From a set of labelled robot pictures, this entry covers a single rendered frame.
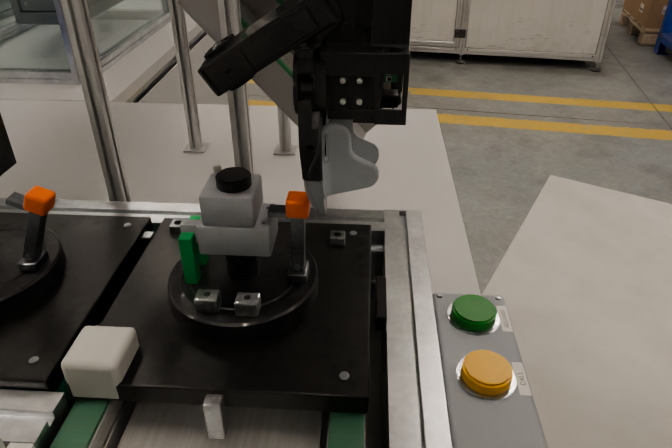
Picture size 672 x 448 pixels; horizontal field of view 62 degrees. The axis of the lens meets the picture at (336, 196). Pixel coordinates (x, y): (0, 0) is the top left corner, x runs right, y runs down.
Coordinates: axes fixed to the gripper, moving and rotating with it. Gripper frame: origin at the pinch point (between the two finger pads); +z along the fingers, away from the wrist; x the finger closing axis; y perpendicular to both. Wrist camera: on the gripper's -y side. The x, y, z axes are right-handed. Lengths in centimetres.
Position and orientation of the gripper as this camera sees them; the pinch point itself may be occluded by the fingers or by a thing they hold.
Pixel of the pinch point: (314, 199)
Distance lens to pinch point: 47.9
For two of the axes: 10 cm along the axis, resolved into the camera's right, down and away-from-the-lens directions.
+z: 0.0, 8.6, 5.1
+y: 10.0, 0.3, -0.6
